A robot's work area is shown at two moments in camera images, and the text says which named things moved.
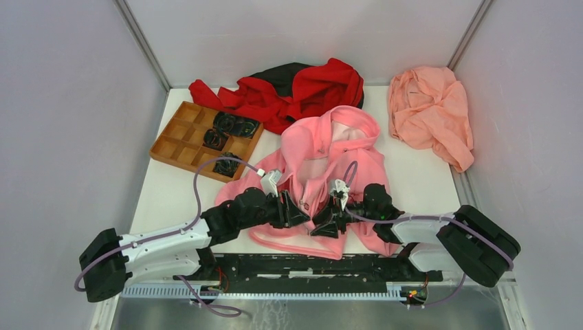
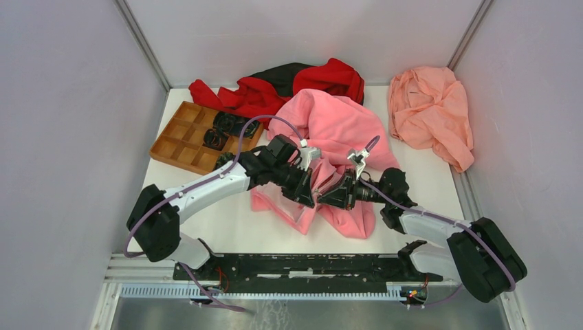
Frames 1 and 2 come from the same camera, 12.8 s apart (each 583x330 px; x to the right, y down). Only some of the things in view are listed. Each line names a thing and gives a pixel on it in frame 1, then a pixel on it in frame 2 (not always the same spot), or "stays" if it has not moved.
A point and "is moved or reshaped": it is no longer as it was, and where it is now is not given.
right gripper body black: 339,221 → 349,192
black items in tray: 226,167 stays
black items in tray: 230,124 stays
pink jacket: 330,185 is moved or reshaped
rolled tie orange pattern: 214,139 stays
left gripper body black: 282,216 → 293,181
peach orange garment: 429,109 stays
